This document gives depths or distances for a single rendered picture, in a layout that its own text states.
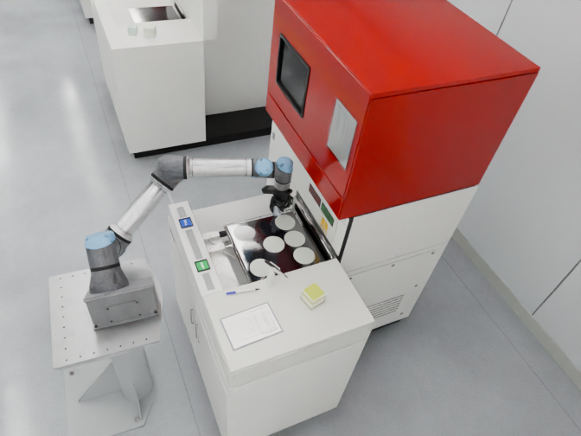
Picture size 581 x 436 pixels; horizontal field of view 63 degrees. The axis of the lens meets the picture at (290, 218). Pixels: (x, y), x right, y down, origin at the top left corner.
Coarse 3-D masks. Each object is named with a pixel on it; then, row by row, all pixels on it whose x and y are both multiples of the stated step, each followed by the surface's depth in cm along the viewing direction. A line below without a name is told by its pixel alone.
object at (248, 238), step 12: (276, 216) 237; (228, 228) 229; (240, 228) 230; (252, 228) 230; (264, 228) 231; (276, 228) 232; (300, 228) 234; (240, 240) 224; (252, 240) 225; (240, 252) 220; (252, 252) 221; (264, 252) 221; (288, 252) 223; (276, 264) 217; (288, 264) 218; (300, 264) 219; (312, 264) 219; (252, 276) 211
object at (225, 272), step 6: (216, 240) 225; (216, 258) 218; (222, 258) 219; (216, 264) 216; (222, 264) 216; (228, 264) 217; (216, 270) 214; (222, 270) 214; (228, 270) 214; (222, 276) 212; (228, 276) 212; (234, 276) 212; (222, 282) 210; (228, 282) 210; (234, 282) 210
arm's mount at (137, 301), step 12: (120, 288) 190; (132, 288) 184; (144, 288) 186; (84, 300) 179; (96, 300) 181; (108, 300) 184; (120, 300) 187; (132, 300) 189; (144, 300) 192; (96, 312) 187; (108, 312) 189; (120, 312) 192; (132, 312) 194; (144, 312) 198; (156, 312) 201; (96, 324) 194; (108, 324) 195
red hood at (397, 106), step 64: (320, 0) 198; (384, 0) 205; (320, 64) 179; (384, 64) 166; (448, 64) 172; (512, 64) 177; (320, 128) 190; (384, 128) 166; (448, 128) 181; (384, 192) 194
